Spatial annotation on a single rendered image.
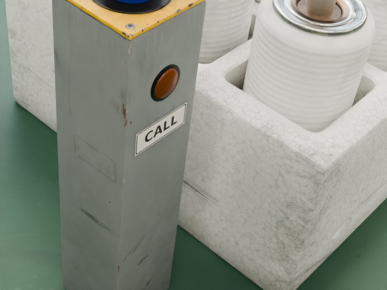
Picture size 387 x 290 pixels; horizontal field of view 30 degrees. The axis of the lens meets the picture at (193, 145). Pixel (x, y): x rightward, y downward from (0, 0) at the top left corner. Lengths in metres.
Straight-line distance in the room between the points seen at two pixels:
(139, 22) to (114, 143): 0.09
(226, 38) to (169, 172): 0.16
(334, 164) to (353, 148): 0.03
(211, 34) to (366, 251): 0.27
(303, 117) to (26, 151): 0.33
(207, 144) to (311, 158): 0.11
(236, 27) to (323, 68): 0.11
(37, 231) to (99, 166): 0.22
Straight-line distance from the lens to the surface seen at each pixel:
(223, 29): 0.64
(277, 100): 0.59
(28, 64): 0.79
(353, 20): 0.58
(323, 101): 0.59
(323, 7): 0.58
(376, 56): 0.68
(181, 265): 0.70
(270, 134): 0.57
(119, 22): 0.43
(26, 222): 0.73
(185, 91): 0.50
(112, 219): 0.54
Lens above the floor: 0.55
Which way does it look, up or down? 43 degrees down
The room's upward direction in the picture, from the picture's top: 8 degrees clockwise
